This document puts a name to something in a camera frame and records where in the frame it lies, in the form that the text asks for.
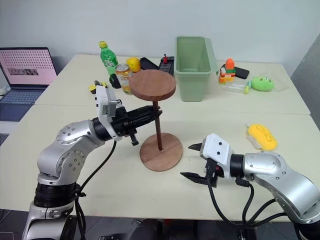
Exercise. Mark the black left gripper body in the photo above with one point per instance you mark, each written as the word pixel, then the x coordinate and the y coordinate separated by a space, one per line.
pixel 122 122

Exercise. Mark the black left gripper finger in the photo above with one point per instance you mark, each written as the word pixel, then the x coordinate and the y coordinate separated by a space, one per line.
pixel 142 111
pixel 146 119

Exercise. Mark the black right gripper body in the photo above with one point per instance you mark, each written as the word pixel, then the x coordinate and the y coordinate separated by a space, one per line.
pixel 213 172

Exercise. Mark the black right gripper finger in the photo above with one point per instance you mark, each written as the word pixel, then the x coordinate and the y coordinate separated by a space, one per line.
pixel 196 146
pixel 193 176

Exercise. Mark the wooden pole with round disc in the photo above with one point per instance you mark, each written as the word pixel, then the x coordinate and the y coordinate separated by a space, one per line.
pixel 152 85

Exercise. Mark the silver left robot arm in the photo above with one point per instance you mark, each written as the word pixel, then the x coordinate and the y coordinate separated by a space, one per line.
pixel 62 155

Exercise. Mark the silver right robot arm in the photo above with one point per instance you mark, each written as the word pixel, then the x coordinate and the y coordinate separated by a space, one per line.
pixel 280 175

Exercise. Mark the round wooden base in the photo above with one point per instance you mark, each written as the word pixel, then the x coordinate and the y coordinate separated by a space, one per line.
pixel 162 157

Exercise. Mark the yellow drink can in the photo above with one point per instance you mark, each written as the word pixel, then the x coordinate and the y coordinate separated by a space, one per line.
pixel 123 80

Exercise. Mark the black tape roll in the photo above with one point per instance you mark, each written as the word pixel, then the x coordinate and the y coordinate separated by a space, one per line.
pixel 115 81

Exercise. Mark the small yellow black object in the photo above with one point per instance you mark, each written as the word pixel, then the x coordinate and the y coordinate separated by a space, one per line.
pixel 93 88

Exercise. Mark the yellow toy fruit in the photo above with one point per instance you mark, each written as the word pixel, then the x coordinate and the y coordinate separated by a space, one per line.
pixel 133 64

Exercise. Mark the black flat pad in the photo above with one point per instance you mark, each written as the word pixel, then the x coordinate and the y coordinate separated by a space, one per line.
pixel 148 63

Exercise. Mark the black power strip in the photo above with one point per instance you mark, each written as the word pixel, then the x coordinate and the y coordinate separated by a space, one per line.
pixel 166 65

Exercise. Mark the yellow plush toy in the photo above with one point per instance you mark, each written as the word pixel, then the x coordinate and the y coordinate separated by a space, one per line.
pixel 262 137

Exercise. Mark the green plastic bin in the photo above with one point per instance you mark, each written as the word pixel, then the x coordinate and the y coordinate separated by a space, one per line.
pixel 192 75

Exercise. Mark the green soda bottle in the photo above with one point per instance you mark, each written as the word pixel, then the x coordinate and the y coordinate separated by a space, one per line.
pixel 108 58

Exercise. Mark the dark rounded shape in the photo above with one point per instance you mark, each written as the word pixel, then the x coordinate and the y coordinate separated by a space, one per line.
pixel 150 230

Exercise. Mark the orange toy block stack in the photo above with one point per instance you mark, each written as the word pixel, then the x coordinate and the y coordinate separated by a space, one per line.
pixel 227 72

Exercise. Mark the black smartphone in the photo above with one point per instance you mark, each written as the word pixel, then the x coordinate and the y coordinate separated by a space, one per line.
pixel 242 72

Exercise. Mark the green plush toy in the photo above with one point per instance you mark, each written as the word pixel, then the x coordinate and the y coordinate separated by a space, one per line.
pixel 262 83

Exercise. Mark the clear plastic bag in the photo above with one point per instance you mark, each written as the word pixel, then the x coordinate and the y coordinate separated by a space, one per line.
pixel 281 83

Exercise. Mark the open laptop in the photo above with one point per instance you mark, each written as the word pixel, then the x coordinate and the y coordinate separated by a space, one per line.
pixel 27 67

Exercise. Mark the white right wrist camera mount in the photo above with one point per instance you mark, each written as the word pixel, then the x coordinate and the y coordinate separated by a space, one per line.
pixel 217 150

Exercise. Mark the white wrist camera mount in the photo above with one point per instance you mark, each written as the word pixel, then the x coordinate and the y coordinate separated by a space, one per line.
pixel 106 100
pixel 217 150

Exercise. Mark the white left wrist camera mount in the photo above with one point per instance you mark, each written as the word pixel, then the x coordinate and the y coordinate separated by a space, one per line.
pixel 106 100

